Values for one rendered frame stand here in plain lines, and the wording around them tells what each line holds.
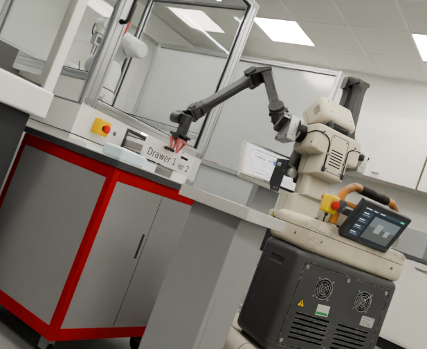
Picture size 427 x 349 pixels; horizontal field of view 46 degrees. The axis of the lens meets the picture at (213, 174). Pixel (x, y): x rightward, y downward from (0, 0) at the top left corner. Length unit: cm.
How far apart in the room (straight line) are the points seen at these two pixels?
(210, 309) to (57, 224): 66
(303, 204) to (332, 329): 59
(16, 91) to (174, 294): 89
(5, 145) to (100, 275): 59
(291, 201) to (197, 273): 79
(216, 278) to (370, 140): 424
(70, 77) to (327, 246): 142
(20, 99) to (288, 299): 120
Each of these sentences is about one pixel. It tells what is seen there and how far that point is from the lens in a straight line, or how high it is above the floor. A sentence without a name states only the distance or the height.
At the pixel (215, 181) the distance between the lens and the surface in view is 438.
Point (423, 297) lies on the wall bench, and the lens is 495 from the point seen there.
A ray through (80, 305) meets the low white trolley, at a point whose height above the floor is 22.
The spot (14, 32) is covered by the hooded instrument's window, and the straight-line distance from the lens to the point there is 188.
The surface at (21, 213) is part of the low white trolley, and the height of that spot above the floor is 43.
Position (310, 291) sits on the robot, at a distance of 196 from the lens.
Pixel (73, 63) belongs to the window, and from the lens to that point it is 256.
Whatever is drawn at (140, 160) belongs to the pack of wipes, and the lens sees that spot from 189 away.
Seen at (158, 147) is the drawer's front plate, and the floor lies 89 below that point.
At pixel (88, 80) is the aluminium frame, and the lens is 241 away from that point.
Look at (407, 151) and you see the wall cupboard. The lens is 555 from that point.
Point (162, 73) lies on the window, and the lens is 273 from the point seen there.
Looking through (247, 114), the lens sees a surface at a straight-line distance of 441.
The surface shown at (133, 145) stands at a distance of 256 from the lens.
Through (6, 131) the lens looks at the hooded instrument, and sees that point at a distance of 198.
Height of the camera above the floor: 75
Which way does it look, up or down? 3 degrees up
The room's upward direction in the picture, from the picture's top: 21 degrees clockwise
